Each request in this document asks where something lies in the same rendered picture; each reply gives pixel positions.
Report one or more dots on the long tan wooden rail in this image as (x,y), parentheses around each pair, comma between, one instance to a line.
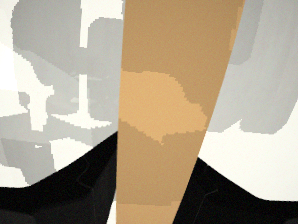
(173,61)

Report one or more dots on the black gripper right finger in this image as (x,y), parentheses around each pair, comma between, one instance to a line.
(211,198)

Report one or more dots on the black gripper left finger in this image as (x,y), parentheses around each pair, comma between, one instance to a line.
(80,193)

